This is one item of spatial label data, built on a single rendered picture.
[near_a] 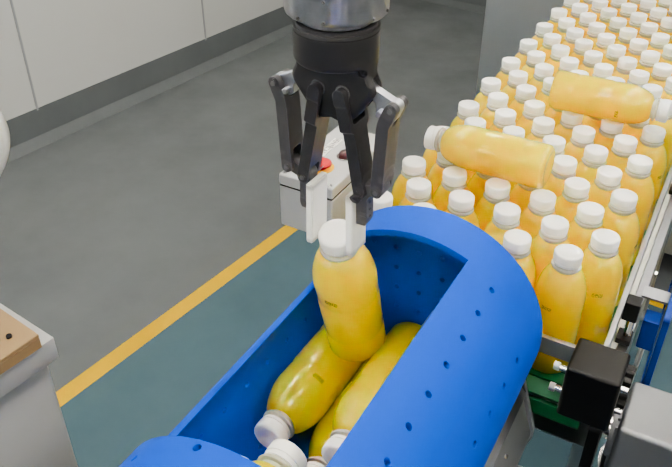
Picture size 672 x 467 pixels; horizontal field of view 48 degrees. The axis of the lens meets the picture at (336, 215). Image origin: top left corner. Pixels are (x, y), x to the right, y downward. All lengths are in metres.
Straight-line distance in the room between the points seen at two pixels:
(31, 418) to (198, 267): 1.73
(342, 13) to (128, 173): 2.93
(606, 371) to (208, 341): 1.69
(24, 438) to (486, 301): 0.70
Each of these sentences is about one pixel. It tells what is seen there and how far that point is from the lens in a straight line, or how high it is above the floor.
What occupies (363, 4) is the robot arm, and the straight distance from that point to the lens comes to 0.61.
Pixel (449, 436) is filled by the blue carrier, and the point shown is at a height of 1.17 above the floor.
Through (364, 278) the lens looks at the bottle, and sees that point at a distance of 0.78.
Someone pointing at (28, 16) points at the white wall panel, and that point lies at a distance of 3.77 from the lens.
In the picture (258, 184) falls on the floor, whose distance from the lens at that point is 3.31.
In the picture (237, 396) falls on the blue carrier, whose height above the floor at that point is 1.07.
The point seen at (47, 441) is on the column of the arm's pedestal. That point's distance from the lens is 1.23.
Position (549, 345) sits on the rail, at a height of 0.97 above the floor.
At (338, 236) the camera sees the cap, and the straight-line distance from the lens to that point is 0.76.
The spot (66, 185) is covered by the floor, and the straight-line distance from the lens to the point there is 3.49.
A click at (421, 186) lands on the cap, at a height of 1.10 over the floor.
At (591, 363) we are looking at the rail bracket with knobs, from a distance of 1.06.
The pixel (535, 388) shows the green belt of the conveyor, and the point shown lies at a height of 0.89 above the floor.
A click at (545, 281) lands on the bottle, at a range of 1.08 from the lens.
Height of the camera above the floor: 1.71
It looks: 34 degrees down
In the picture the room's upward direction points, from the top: straight up
